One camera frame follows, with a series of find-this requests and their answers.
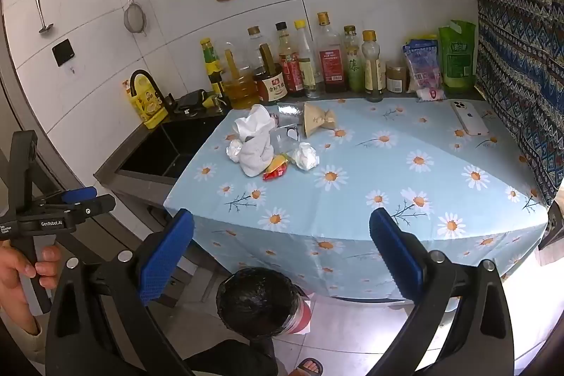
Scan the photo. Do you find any white smartphone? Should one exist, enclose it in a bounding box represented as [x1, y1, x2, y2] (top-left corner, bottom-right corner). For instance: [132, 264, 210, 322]
[450, 99, 490, 137]

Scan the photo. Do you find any small brown jar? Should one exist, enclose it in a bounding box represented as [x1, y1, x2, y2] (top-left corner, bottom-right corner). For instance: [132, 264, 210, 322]
[385, 61, 407, 94]

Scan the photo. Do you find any green label bottle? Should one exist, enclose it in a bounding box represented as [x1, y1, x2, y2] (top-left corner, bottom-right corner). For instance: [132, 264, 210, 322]
[343, 25, 366, 93]

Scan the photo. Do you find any large white tissue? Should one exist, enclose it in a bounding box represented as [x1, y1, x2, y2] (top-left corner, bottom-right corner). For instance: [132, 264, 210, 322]
[293, 142, 320, 172]

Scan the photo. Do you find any yellow box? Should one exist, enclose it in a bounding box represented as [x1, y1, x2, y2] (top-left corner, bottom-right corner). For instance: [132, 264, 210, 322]
[122, 76, 168, 129]

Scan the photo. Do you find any clear bag with label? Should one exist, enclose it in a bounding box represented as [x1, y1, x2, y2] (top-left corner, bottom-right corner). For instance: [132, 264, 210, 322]
[401, 38, 442, 93]

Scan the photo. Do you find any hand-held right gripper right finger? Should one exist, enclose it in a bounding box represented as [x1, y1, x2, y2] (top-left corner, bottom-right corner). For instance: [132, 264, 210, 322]
[368, 206, 517, 376]

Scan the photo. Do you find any clear plastic bag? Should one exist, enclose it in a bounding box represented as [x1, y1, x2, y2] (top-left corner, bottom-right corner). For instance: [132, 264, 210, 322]
[269, 125, 303, 156]

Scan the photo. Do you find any blue daisy print tablecloth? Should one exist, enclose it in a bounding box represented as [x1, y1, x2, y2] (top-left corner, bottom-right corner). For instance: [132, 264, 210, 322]
[163, 95, 550, 303]

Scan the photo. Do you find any cooking oil jug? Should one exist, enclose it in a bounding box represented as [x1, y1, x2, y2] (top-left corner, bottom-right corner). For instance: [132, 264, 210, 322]
[220, 43, 262, 111]

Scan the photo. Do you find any brown paper bag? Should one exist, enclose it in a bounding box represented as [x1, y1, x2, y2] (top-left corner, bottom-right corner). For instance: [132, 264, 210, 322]
[302, 101, 338, 138]

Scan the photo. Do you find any person's sandaled foot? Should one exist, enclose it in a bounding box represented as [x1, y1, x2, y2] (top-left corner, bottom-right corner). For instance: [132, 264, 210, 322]
[293, 357, 325, 376]

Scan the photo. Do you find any person's left forearm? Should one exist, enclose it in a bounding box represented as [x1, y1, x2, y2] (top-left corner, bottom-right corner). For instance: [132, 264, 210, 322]
[0, 310, 47, 365]

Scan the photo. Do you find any person's left hand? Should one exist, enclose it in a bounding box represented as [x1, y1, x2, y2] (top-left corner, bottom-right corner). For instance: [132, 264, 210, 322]
[0, 244, 63, 335]

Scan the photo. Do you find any black yellow tool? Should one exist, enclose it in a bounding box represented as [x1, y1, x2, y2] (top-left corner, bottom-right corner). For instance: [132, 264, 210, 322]
[175, 89, 230, 113]

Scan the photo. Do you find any metal strainer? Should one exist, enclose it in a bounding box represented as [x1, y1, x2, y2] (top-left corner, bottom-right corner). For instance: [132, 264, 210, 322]
[116, 0, 148, 37]

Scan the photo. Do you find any small white red packet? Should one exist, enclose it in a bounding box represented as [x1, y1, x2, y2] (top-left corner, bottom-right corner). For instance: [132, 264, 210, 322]
[416, 87, 444, 103]

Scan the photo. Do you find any blue patterned curtain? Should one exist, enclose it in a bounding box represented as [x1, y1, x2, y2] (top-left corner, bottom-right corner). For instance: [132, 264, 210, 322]
[462, 0, 564, 207]

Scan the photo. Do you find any small black wall socket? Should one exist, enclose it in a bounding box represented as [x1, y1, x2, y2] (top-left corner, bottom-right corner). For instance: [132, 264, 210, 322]
[51, 39, 76, 67]

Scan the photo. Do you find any clear bottle with brown cap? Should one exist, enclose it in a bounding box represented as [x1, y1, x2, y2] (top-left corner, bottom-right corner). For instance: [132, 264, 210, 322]
[246, 26, 266, 71]

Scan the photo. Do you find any tall dark red label bottle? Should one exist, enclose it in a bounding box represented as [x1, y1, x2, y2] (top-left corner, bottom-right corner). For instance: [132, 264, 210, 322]
[316, 11, 345, 95]

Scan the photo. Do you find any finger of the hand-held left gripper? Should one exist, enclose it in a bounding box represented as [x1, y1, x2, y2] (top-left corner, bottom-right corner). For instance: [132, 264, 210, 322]
[27, 195, 117, 232]
[33, 186, 99, 210]

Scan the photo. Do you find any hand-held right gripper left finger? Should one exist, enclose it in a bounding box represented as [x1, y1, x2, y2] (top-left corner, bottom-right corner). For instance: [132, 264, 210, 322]
[45, 208, 197, 376]

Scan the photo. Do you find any black sink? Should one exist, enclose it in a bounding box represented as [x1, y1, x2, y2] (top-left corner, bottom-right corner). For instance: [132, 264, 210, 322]
[116, 116, 231, 181]

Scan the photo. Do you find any red bin with black liner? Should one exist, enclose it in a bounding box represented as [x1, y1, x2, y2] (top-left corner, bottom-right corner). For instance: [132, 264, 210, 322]
[216, 268, 313, 341]

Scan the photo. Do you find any pale seasoning bottle yellow cap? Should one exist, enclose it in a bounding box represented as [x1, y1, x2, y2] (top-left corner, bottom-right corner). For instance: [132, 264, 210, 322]
[361, 30, 382, 103]

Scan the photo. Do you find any white cloth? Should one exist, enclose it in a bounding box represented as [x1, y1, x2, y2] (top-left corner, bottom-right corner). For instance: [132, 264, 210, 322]
[232, 105, 275, 178]

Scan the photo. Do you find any red label sauce bottle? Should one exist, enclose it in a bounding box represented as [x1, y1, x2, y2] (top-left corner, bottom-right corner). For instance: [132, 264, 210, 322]
[275, 22, 305, 97]

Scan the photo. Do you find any dark soy sauce jug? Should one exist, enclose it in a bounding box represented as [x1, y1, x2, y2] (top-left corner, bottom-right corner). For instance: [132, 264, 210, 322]
[253, 43, 290, 104]

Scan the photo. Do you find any green pouch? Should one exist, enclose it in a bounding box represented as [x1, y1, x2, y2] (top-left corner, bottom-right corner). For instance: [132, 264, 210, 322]
[438, 19, 478, 94]

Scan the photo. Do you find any clear vinegar bottle yellow cap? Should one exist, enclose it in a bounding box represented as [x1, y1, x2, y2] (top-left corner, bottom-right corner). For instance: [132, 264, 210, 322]
[293, 19, 325, 99]

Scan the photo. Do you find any silver foil packet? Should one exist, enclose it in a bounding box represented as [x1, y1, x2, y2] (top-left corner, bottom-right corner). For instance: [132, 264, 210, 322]
[277, 103, 307, 127]

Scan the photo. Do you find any metal ladle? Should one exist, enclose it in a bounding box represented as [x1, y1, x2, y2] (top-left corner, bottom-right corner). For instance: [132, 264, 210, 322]
[34, 0, 55, 35]

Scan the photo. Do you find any black faucet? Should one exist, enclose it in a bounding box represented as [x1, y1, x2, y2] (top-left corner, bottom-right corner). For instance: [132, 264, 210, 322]
[129, 69, 178, 113]

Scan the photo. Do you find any red snack wrapper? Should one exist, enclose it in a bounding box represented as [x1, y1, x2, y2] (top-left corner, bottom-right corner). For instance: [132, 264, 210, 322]
[263, 153, 290, 182]

